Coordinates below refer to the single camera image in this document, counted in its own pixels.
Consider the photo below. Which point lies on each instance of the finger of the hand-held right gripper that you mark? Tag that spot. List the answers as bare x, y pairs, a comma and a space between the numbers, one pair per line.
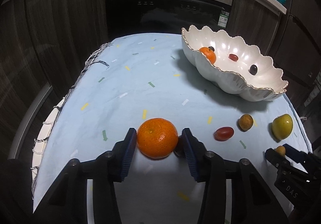
297, 153
274, 158

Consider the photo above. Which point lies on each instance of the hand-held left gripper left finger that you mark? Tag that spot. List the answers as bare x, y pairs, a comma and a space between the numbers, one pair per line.
129, 148

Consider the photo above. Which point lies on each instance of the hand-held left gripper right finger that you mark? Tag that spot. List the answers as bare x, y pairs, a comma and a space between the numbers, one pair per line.
190, 153

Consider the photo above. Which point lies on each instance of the brown longan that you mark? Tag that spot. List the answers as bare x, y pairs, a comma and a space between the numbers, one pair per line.
245, 122
280, 150

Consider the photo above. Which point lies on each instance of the mandarin orange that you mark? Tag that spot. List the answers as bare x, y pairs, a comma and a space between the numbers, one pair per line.
157, 138
208, 54

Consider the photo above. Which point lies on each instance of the green apple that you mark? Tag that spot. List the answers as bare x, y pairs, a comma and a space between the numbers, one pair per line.
282, 126

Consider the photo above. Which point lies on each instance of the red grape tomato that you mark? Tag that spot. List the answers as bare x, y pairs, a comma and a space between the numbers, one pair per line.
223, 133

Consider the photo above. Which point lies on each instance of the dark purple grape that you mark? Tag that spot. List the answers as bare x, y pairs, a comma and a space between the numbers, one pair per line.
253, 69

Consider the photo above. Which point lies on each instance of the red grape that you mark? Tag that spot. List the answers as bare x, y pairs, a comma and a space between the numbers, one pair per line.
233, 57

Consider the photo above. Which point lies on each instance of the white scalloped bowl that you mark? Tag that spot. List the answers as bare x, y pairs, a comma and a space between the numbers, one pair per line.
225, 45

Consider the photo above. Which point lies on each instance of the light blue patterned tablecloth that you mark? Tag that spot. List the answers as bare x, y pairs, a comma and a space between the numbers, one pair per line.
150, 76

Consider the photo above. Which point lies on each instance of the white fringed cloth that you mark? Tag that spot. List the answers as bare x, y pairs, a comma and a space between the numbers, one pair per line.
41, 138

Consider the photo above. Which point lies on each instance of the dark refrigerator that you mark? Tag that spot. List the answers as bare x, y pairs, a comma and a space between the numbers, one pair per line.
301, 25

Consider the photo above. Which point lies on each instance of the black built-in dishwasher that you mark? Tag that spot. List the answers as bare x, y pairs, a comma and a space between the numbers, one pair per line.
163, 13

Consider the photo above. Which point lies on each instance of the dark wood kitchen cabinet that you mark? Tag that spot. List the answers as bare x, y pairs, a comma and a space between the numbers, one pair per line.
62, 25

